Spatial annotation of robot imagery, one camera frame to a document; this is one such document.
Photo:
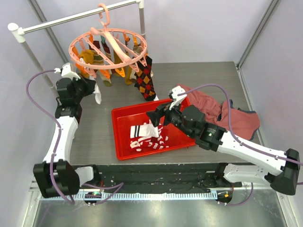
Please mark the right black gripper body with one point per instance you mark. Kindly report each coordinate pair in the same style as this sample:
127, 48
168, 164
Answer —
164, 116

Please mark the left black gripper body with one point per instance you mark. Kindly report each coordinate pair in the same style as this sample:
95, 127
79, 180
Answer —
82, 89

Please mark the white black striped sock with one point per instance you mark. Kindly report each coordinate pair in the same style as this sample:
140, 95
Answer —
145, 130
97, 93

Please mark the red white striped sock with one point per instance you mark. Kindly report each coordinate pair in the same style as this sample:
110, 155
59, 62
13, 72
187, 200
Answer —
159, 142
145, 141

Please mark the red santa sock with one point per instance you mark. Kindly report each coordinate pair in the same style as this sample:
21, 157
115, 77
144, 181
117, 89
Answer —
135, 146

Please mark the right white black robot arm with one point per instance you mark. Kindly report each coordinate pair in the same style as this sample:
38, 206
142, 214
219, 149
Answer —
279, 169

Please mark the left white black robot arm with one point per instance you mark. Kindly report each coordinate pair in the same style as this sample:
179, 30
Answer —
55, 176

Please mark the pink round clip hanger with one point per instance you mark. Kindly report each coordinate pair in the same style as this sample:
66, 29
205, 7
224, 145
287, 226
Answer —
104, 42

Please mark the red plastic tray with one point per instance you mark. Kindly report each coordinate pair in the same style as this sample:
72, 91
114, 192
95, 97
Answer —
125, 117

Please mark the black argyle sock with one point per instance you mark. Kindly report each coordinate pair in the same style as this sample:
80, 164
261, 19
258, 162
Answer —
144, 81
137, 49

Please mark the pink crumpled garment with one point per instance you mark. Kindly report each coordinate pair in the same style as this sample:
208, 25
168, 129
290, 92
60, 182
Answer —
244, 123

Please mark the white clothes rack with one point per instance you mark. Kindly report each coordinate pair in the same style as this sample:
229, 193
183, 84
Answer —
19, 32

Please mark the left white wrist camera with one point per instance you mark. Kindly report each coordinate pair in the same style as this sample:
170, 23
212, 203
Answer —
67, 72

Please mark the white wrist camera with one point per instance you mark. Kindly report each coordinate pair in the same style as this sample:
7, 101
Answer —
177, 95
67, 72

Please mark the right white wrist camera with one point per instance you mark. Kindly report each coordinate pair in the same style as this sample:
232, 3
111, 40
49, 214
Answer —
177, 95

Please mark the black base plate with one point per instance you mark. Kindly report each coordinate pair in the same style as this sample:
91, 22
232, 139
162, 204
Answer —
165, 178

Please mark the white slotted cable duct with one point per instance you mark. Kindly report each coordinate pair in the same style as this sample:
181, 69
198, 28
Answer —
84, 195

